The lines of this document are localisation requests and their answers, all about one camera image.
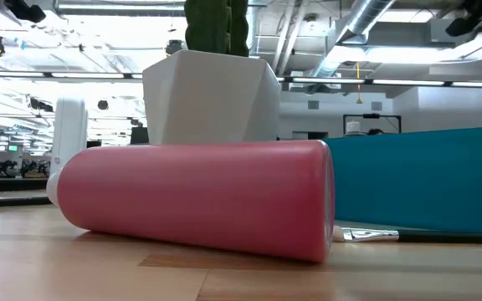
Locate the red paint bottle white cap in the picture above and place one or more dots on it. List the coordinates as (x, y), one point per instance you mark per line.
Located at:
(191, 196)

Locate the black background rig frame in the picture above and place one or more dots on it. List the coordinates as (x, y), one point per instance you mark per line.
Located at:
(370, 115)

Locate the long ceiling light strip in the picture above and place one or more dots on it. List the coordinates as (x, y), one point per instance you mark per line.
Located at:
(86, 75)

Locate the dark background screen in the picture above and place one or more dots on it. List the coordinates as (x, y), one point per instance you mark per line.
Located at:
(139, 136)

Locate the white pillar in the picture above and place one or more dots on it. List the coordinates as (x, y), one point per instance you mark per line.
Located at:
(69, 134)

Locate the round black ceiling speaker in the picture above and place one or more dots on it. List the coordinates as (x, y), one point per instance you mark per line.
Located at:
(103, 104)

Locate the long black paintbrush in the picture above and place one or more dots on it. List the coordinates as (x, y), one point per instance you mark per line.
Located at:
(11, 202)

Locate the teal plastic bin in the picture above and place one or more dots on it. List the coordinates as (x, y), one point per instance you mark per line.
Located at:
(425, 180)

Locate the green exit sign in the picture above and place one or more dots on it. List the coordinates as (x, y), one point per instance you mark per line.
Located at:
(13, 147)

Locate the yellow hanging tag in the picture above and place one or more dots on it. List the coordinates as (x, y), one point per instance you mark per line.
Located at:
(358, 83)

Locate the green cactus plant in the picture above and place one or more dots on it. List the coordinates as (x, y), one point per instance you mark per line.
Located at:
(207, 25)

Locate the paintbrush white tip silver ferrule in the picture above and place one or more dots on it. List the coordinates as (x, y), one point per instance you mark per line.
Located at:
(366, 235)

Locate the white faceted plant pot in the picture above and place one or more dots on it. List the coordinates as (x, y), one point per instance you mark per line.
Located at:
(211, 100)

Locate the silver ventilation duct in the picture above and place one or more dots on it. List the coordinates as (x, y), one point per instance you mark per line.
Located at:
(362, 16)

